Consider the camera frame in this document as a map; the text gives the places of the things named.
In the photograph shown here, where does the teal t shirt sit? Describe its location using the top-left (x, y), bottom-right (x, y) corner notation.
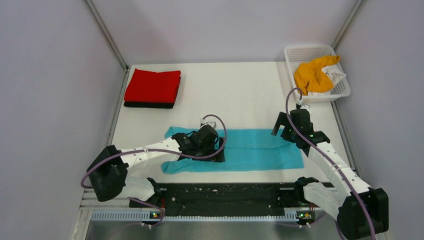
top-left (160, 128), bottom-right (304, 175)

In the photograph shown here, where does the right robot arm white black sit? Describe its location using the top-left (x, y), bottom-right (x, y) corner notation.
top-left (271, 108), bottom-right (389, 240)

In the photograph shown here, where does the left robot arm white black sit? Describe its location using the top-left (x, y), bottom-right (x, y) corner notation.
top-left (83, 124), bottom-right (226, 207)

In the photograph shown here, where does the orange t shirt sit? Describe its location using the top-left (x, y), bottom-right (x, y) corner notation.
top-left (294, 55), bottom-right (341, 96)

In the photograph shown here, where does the white t shirt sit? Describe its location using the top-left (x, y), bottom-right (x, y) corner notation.
top-left (321, 64), bottom-right (347, 87)

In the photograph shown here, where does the white plastic basket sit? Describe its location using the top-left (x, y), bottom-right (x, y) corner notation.
top-left (284, 44), bottom-right (351, 103)

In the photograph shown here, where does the folded red t shirt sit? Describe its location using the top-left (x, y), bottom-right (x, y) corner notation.
top-left (124, 69), bottom-right (181, 104)

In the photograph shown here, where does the folded black t shirt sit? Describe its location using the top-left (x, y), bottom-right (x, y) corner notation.
top-left (123, 76), bottom-right (182, 109)

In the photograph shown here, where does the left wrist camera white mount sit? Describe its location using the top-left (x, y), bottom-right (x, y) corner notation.
top-left (199, 118), bottom-right (217, 130)

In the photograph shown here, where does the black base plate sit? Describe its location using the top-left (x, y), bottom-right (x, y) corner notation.
top-left (147, 183), bottom-right (320, 220)

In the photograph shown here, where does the white cable duct strip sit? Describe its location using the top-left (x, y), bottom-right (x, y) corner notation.
top-left (91, 209), bottom-right (299, 222)

